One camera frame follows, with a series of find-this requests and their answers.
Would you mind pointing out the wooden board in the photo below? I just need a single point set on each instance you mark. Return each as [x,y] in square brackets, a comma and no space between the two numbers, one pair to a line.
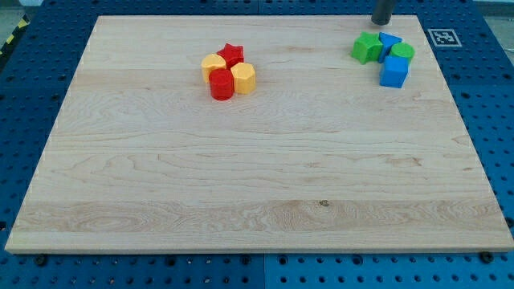
[318,158]

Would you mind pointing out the yellow hexagon block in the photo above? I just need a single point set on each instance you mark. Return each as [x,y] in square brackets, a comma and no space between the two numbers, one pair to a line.
[244,78]

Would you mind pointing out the red cylinder block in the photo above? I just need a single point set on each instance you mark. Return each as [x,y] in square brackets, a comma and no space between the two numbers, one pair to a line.
[221,84]

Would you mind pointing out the red star block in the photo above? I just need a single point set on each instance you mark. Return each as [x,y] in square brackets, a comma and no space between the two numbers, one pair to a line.
[232,55]

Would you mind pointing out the yellow rounded block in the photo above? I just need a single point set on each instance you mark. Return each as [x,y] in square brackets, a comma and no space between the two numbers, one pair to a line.
[210,63]

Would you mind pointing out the green star block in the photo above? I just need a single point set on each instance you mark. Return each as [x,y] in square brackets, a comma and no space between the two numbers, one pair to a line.
[367,47]

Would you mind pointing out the blue cube block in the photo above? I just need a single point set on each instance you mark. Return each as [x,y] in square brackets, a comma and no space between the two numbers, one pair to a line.
[394,72]

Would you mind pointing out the blue triangle block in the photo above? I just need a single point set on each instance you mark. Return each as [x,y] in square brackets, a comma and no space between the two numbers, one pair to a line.
[387,41]

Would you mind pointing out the green cylinder block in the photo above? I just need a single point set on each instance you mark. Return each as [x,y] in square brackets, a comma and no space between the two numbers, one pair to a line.
[403,50]

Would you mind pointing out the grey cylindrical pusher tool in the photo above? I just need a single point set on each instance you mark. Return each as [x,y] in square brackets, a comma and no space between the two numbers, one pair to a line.
[382,12]

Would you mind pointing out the white fiducial marker tag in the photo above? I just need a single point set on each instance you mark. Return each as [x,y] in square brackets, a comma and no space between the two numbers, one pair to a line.
[444,37]

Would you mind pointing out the black bolt left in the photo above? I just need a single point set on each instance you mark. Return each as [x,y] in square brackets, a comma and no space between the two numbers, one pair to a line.
[40,260]

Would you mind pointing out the black bolt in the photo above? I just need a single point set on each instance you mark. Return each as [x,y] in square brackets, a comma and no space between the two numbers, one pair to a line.
[486,257]
[40,260]

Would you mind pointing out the black bolt right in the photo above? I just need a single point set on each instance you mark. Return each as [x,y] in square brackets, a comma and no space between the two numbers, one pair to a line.
[486,257]

